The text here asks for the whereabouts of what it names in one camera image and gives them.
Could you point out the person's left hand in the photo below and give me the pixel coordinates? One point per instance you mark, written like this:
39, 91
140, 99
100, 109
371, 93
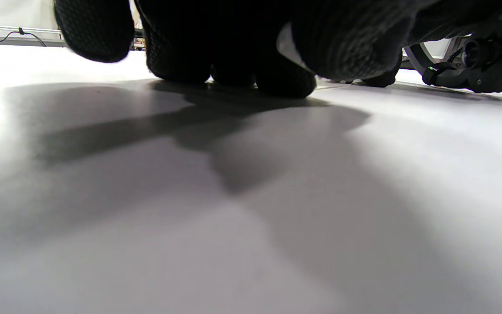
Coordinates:
351, 39

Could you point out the person's right hand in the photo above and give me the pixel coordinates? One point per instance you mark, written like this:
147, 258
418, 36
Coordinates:
381, 78

